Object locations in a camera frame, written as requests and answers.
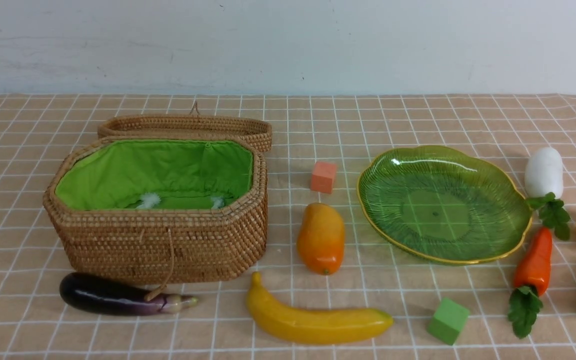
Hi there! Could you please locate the checkered beige tablecloth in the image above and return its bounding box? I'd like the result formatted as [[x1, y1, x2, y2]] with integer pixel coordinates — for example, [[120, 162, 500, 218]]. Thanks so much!
[[0, 94, 576, 360]]

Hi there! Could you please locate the green glass leaf plate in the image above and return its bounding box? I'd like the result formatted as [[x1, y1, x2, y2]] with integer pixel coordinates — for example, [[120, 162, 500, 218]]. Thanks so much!
[[356, 145, 533, 265]]

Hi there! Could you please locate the orange foam cube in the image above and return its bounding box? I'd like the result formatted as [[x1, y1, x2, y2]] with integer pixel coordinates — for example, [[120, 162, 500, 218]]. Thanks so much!
[[310, 161, 338, 194]]

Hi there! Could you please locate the white toy radish with leaves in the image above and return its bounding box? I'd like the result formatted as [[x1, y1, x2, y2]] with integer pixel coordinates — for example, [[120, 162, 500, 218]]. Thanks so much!
[[524, 146, 571, 241]]

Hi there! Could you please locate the orange yellow toy mango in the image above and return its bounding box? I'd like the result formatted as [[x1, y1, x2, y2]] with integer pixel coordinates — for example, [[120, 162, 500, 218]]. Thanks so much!
[[296, 202, 346, 276]]

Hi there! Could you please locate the green foam cube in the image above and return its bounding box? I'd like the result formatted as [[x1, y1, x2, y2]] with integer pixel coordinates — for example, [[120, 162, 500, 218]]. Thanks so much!
[[426, 297, 470, 346]]

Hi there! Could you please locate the woven wicker basket green lining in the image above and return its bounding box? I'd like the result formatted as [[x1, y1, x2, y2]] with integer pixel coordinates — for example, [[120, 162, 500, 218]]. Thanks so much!
[[43, 136, 269, 285]]

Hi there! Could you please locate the orange toy carrot with leaves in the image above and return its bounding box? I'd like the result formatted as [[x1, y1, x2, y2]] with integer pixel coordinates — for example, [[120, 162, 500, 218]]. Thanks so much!
[[507, 227, 553, 339]]

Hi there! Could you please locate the purple toy eggplant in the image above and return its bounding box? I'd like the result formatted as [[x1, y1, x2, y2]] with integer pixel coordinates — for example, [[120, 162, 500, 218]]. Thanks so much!
[[59, 272, 199, 317]]

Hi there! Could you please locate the yellow toy banana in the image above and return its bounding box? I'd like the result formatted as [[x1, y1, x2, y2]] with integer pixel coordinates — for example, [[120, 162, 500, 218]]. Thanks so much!
[[246, 271, 394, 346]]

